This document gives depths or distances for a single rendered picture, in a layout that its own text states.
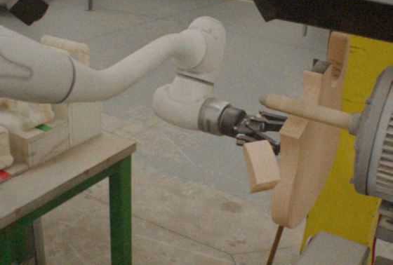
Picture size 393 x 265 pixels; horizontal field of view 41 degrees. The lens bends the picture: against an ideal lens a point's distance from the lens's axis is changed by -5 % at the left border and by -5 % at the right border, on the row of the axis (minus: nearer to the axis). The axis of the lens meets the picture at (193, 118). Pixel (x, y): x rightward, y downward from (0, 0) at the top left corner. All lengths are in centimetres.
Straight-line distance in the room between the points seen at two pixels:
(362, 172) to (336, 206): 123
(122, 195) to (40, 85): 78
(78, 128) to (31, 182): 26
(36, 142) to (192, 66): 47
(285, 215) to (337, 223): 103
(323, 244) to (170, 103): 63
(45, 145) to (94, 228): 141
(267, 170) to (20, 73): 46
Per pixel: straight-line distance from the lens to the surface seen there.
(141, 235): 283
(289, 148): 114
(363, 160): 95
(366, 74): 197
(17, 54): 94
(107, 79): 113
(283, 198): 118
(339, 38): 129
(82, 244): 277
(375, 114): 94
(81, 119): 160
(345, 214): 219
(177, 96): 138
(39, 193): 139
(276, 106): 110
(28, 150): 148
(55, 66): 99
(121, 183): 166
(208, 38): 137
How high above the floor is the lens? 164
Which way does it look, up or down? 23 degrees down
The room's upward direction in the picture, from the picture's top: 3 degrees clockwise
